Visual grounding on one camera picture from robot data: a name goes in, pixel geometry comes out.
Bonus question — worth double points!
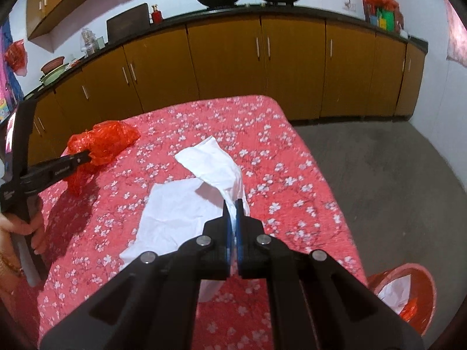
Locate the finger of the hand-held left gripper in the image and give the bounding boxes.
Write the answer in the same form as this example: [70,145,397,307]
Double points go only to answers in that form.
[22,152,91,192]

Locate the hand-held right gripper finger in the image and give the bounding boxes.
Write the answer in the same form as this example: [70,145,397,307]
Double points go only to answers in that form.
[40,199,234,350]
[234,199,426,350]

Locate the red plastic bag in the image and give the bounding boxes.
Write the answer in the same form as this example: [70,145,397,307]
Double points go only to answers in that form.
[4,39,28,75]
[399,296,419,324]
[67,120,141,195]

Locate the red plastic bin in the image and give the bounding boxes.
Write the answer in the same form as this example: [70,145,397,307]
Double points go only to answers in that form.
[367,265,436,338]

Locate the person's left forearm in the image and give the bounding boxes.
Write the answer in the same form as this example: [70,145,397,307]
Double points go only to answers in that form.
[0,262,23,301]

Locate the person's left hand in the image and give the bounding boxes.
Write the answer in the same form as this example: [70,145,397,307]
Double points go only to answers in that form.
[0,209,47,263]

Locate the red floral tablecloth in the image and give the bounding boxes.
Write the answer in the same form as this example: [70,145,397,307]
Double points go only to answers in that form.
[11,95,369,350]

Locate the reddish brown basin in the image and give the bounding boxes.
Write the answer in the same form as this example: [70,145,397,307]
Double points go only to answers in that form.
[40,56,65,74]

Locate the hanging red plastic bag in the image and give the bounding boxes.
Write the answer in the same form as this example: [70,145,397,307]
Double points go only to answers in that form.
[4,39,28,75]

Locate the clear bag with jar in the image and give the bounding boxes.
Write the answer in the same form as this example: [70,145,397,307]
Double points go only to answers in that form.
[80,27,106,56]

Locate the dark cutting board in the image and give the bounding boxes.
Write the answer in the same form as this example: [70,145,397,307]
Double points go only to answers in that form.
[107,3,151,44]

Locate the brown lower kitchen cabinets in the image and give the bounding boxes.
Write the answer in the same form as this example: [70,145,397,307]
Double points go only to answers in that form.
[22,5,428,165]

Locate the black gas stove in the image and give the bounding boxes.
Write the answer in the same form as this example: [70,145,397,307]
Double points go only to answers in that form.
[199,2,300,8]

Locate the green box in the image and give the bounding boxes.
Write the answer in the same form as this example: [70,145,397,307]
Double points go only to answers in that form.
[376,7,395,32]

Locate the pink curtain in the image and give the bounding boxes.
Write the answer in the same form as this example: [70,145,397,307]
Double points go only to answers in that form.
[442,0,467,68]

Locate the colourful wall poster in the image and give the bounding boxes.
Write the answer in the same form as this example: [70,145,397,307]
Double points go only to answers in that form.
[0,22,19,121]

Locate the gold bracelet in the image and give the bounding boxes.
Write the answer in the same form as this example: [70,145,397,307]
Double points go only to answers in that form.
[0,255,24,276]

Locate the brown wall cabinet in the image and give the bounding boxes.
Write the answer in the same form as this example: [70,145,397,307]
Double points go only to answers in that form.
[25,0,117,40]

